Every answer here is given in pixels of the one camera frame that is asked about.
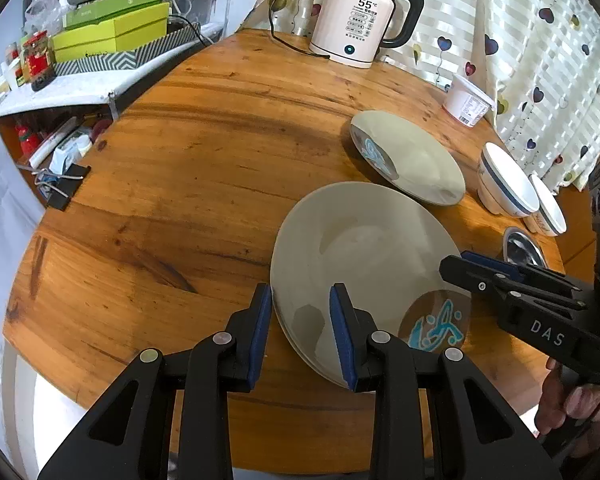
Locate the large white bowl blue rim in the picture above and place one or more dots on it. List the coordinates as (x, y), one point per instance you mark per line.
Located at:
(500, 195)

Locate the large white plate blue print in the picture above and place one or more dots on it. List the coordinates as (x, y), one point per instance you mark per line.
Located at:
(370, 240)

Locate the dark green flat box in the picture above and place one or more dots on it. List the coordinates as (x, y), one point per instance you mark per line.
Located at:
(115, 5)

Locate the red label jar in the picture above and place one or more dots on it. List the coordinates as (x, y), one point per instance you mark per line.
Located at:
(39, 57)

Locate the white flat packet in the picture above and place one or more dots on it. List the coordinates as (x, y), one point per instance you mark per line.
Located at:
(52, 142)

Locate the small steel bowl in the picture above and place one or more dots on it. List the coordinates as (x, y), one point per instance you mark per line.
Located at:
(522, 247)

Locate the clear plastic container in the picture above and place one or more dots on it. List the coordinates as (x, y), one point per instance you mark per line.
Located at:
(200, 2)

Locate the white plastic tub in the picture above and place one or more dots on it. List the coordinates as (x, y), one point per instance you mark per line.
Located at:
(467, 102)

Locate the lime green box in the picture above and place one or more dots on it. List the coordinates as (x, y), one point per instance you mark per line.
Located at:
(110, 35)

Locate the cream electric kettle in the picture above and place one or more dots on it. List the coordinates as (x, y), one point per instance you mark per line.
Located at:
(350, 20)

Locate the black binder clip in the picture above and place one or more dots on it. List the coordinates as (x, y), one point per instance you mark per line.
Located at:
(62, 187)

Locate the small white bowl blue rim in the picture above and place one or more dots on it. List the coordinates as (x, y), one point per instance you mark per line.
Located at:
(550, 210)

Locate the black white striped box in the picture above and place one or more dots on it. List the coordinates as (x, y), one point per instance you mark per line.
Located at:
(125, 60)

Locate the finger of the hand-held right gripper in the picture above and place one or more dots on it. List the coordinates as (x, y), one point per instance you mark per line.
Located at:
(485, 262)
(470, 272)

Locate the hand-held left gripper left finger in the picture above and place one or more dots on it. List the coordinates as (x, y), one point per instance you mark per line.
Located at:
(260, 335)

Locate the white shelf board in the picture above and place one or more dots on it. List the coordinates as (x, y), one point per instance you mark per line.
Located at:
(80, 90)

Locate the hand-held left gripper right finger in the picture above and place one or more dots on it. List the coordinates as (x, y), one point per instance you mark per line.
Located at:
(341, 340)

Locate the small red item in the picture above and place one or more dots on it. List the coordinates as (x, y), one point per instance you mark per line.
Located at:
(26, 139)

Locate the person's right hand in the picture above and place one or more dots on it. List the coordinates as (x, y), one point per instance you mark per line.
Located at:
(555, 400)

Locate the heart print curtain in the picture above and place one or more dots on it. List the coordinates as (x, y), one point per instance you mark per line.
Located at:
(505, 20)

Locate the clear plastic bag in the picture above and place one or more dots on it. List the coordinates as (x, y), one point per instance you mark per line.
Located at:
(40, 12)

